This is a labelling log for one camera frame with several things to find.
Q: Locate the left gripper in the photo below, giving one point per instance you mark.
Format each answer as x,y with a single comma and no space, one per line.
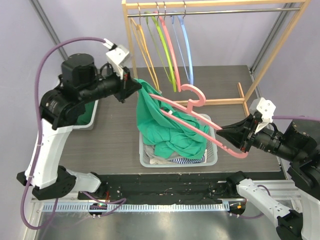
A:
128,86

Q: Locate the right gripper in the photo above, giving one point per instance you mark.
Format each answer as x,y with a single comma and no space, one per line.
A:
247,133

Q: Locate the yellow plastic hanger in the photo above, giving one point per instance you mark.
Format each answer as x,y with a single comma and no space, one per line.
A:
142,44

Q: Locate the green tank top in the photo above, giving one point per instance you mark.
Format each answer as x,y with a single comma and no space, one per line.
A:
149,107

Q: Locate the lime green hanger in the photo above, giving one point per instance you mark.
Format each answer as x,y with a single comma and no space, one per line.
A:
162,47

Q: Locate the coral pink hanger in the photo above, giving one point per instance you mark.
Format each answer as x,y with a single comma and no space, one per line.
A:
164,36

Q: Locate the light blue hanger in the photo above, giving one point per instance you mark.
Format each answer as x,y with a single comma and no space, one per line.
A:
188,68

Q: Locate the grey tank top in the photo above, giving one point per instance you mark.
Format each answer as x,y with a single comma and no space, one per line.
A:
150,151

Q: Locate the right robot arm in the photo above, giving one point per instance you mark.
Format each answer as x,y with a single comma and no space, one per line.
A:
299,145

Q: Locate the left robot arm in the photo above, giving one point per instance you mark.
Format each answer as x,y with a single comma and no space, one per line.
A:
60,108

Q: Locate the wooden clothes rack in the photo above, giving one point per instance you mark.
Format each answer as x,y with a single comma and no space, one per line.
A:
134,10

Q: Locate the white centre laundry basket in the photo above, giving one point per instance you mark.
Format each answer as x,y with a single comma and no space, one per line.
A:
212,150

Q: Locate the white laundry basket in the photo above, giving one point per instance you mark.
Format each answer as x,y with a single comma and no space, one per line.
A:
212,150
91,124

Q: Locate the green cloth in basket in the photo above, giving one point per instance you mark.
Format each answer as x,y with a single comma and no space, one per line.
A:
86,117

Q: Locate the white left laundry basket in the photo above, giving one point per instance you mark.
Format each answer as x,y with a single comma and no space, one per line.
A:
91,124

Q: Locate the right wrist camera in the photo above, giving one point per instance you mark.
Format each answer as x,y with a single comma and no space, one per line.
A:
265,111

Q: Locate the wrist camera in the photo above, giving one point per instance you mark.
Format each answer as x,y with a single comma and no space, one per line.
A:
117,56
265,111

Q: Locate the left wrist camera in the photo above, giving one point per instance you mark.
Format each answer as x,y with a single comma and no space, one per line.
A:
117,56

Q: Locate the slotted cable duct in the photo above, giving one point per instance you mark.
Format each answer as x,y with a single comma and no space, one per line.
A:
126,208

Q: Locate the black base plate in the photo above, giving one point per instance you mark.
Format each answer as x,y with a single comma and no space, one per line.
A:
171,188

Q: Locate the grey right frame post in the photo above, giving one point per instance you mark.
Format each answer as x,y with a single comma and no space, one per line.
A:
283,13

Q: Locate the grey corner frame post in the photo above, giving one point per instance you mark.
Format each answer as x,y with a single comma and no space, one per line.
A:
45,21

